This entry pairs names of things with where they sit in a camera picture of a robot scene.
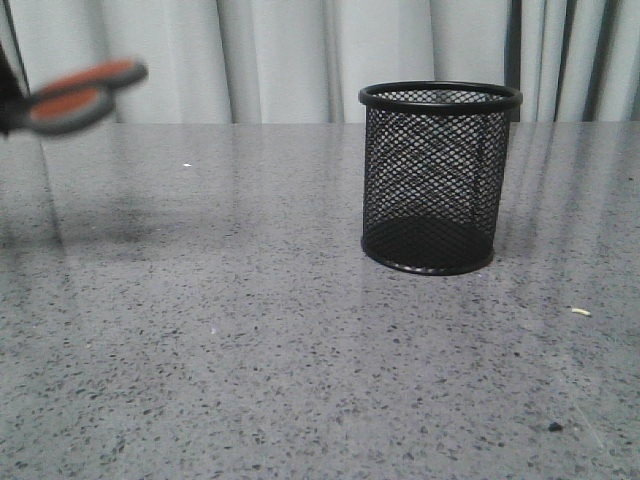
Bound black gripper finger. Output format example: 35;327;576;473
0;49;28;135

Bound grey and orange scissors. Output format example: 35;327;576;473
1;59;148;136

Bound grey pleated curtain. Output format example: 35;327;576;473
1;1;639;124

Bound black mesh pen cup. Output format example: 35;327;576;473
359;81;523;276

